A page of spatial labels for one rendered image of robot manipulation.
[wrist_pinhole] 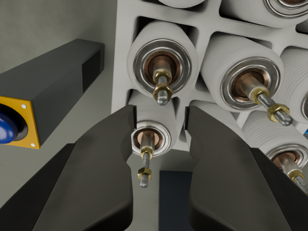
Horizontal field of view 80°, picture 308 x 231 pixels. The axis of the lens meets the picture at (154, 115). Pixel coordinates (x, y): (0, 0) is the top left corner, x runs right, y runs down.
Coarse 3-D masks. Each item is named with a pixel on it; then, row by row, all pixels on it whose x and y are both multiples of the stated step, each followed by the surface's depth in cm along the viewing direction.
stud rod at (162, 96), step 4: (160, 80) 19; (164, 80) 19; (160, 92) 17; (164, 92) 17; (160, 96) 16; (164, 96) 16; (160, 100) 16; (164, 100) 16; (160, 104) 17; (164, 104) 17
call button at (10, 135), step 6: (0, 114) 20; (6, 114) 21; (0, 120) 19; (6, 120) 20; (12, 120) 21; (0, 126) 20; (6, 126) 20; (12, 126) 20; (0, 132) 20; (6, 132) 20; (12, 132) 20; (0, 138) 21; (6, 138) 21; (12, 138) 21
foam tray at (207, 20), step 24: (120, 0) 26; (144, 0) 32; (216, 0) 26; (120, 24) 28; (144, 24) 38; (192, 24) 27; (216, 24) 27; (240, 24) 27; (120, 48) 30; (120, 72) 32; (120, 96) 34; (192, 96) 34; (240, 120) 36
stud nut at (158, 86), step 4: (156, 84) 18; (160, 84) 18; (164, 84) 17; (156, 88) 17; (160, 88) 17; (164, 88) 17; (168, 88) 17; (156, 92) 17; (168, 92) 17; (172, 92) 18; (156, 96) 18; (168, 96) 18; (156, 100) 18; (168, 100) 18
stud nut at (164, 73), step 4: (156, 72) 21; (160, 72) 20; (164, 72) 20; (156, 76) 20; (160, 76) 20; (164, 76) 20; (168, 76) 20; (156, 80) 21; (168, 80) 21; (168, 84) 21
